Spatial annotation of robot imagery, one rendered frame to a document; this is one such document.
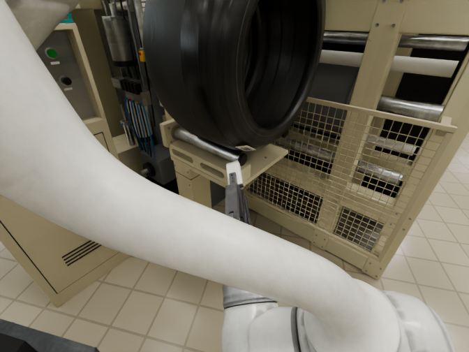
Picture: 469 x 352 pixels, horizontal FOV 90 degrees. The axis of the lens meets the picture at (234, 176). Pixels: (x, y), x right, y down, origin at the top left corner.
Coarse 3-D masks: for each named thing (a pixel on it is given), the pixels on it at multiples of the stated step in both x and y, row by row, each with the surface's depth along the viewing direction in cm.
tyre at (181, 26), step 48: (192, 0) 48; (240, 0) 48; (288, 0) 83; (144, 48) 62; (192, 48) 51; (240, 48) 52; (288, 48) 94; (192, 96) 58; (240, 96) 58; (288, 96) 97; (240, 144) 70
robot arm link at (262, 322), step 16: (256, 304) 35; (272, 304) 36; (224, 320) 37; (240, 320) 34; (256, 320) 33; (272, 320) 33; (288, 320) 32; (224, 336) 35; (240, 336) 33; (256, 336) 32; (272, 336) 31; (288, 336) 31
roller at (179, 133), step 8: (176, 128) 94; (176, 136) 94; (184, 136) 91; (192, 136) 89; (192, 144) 90; (200, 144) 86; (208, 144) 84; (216, 144) 83; (216, 152) 82; (224, 152) 80; (232, 152) 78; (240, 152) 77; (232, 160) 78; (240, 160) 76
